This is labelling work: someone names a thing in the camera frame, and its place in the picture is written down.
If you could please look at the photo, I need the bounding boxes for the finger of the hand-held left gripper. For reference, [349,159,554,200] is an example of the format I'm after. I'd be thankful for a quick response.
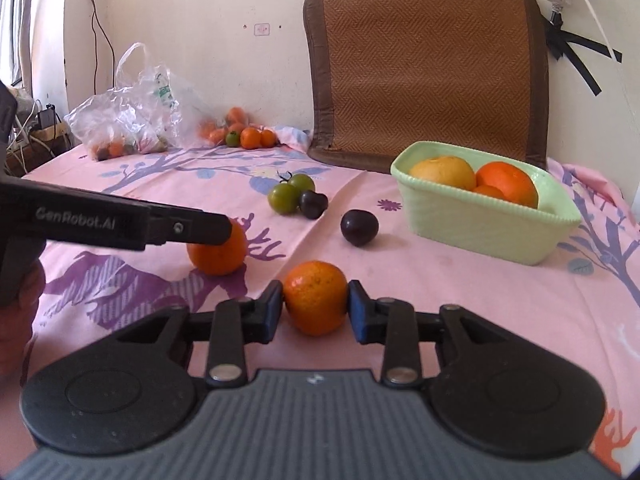
[146,203,234,252]

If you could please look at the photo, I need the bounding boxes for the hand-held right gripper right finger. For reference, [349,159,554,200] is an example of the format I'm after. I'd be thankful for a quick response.
[347,280,476,386]

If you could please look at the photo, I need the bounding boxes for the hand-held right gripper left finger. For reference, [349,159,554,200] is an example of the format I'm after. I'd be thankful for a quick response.
[165,280,286,388]

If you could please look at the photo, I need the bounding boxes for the round orange tomato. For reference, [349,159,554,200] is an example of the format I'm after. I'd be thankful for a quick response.
[187,220,248,277]

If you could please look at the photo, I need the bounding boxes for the light green plastic basket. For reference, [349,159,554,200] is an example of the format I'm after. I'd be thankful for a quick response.
[390,141,583,266]

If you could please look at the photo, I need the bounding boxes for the large yellow grapefruit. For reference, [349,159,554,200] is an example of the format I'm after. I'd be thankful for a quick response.
[409,156,477,192]

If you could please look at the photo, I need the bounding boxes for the large orange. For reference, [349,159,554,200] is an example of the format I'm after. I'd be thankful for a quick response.
[475,161,539,209]

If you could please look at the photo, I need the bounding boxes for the person's left hand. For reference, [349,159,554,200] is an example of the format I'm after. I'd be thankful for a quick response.
[0,259,47,386]

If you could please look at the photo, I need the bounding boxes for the dark purple tomato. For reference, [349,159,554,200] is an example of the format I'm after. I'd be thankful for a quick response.
[299,190,329,220]
[340,209,379,247]

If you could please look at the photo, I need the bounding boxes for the green tomato with stem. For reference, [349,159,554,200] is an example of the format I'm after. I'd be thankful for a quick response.
[268,180,301,215]
[287,172,316,194]

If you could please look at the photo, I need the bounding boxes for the pink printed bed sheet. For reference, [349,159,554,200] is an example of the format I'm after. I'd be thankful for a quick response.
[20,127,640,477]

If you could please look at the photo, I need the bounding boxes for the clear plastic bag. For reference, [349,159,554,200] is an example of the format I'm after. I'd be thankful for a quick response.
[64,42,217,162]

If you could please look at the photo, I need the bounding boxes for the brown woven seat cushion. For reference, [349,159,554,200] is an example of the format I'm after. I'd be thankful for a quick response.
[302,0,550,175]

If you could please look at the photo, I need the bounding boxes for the thin black cable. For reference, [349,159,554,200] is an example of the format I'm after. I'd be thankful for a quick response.
[85,0,117,96]

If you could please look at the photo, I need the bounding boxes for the black cushion tie straps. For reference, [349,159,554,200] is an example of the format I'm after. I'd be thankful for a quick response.
[545,14,623,96]

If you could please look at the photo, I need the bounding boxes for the white cable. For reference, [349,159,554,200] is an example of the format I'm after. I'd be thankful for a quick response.
[565,0,622,61]

